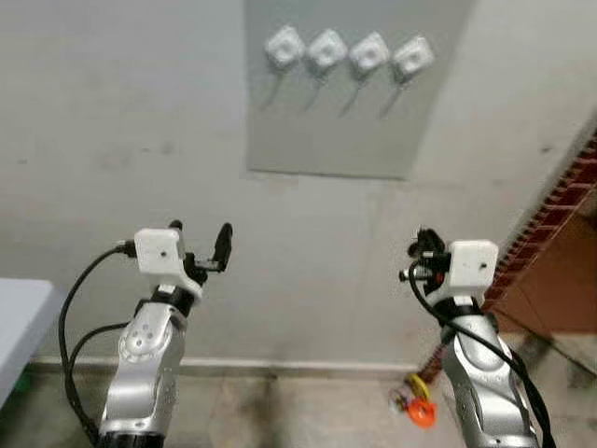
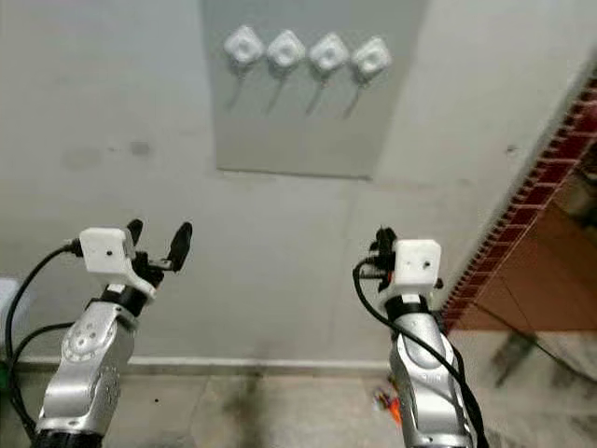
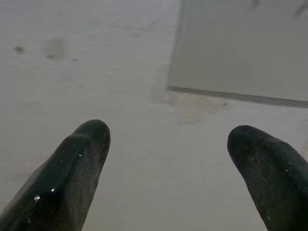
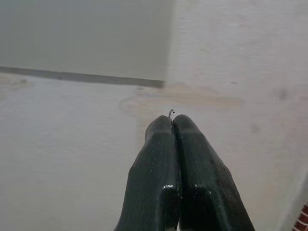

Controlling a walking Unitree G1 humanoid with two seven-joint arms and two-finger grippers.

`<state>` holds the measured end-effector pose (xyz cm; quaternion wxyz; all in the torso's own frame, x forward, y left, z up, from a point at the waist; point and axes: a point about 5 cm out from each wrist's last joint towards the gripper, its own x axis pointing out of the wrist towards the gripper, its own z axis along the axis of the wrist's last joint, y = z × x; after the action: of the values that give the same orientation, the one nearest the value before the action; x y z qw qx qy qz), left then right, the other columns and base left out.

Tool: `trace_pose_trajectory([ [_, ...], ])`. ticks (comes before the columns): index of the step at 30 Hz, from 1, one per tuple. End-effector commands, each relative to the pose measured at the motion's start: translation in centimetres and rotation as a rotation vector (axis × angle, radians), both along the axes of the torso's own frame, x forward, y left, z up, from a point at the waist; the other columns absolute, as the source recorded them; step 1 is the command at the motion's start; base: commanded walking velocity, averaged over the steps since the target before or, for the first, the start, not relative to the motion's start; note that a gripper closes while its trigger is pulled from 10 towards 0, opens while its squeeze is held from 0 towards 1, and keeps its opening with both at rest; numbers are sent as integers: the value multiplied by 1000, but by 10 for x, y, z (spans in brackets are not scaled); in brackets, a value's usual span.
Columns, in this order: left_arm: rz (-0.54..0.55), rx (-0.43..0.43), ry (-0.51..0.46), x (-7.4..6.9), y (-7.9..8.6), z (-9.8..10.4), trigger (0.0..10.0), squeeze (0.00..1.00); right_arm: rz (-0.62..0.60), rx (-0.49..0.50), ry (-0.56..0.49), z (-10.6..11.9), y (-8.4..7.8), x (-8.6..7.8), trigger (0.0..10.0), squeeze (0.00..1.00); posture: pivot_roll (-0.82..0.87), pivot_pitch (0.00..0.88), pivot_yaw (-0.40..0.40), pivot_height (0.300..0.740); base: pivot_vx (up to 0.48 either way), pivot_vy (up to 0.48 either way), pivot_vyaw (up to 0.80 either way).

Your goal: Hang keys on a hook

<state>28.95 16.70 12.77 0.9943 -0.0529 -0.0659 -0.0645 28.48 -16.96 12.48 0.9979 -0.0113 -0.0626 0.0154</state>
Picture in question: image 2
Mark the grey wall panel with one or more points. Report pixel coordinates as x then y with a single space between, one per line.
298 145

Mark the white wall hook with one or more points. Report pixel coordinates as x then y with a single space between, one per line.
243 45
372 58
328 53
286 49

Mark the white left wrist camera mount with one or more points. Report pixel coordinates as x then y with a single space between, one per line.
104 250

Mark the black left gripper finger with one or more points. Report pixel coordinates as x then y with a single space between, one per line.
135 230
181 244

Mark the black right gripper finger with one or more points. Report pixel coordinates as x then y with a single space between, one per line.
384 239

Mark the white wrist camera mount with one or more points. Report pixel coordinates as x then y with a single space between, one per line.
104 250
415 264

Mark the orange plastic toy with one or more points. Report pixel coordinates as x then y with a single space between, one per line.
393 412

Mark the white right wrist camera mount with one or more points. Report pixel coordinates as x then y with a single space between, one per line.
415 264

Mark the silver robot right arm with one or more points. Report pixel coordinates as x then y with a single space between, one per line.
424 392

